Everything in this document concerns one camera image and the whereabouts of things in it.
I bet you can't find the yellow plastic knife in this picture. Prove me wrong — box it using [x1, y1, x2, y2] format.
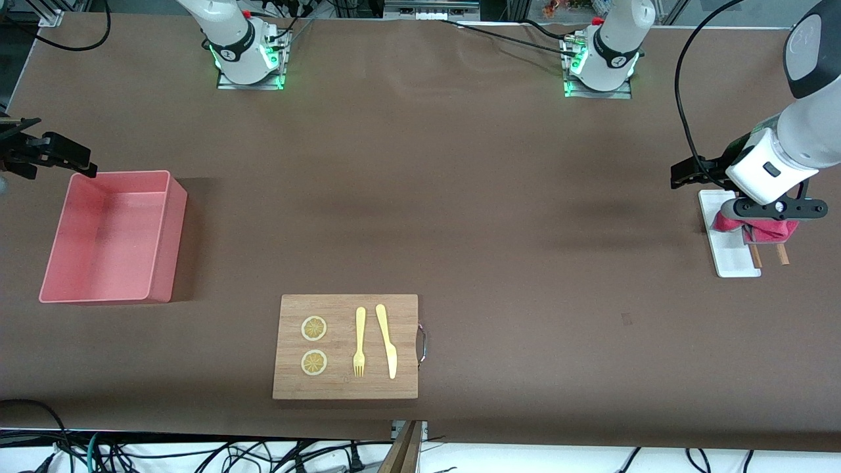
[375, 304, 398, 380]

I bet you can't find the aluminium frame profile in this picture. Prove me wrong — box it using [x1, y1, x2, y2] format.
[36, 0, 67, 28]

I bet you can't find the pink fleece cloth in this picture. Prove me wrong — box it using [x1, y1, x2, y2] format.
[713, 212, 801, 245]

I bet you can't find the thick black table cable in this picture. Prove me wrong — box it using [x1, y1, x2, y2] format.
[437, 18, 579, 60]

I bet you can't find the black looped floor cable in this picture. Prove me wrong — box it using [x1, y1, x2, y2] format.
[0, 399, 74, 473]

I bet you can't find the yellow plastic fork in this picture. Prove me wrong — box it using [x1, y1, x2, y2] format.
[353, 307, 367, 378]

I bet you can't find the white cloth rack base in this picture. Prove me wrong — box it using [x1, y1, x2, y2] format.
[698, 189, 763, 278]

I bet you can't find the pink plastic bin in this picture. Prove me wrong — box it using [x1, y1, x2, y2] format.
[38, 169, 189, 305]

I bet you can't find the wooden cutting board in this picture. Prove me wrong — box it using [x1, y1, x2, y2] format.
[272, 294, 419, 400]

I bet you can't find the grey power strip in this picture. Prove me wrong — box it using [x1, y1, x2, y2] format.
[384, 0, 481, 21]

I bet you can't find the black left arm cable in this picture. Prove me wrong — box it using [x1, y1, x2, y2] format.
[675, 0, 766, 191]

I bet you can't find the wooden post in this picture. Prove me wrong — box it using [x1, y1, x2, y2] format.
[378, 420, 425, 473]

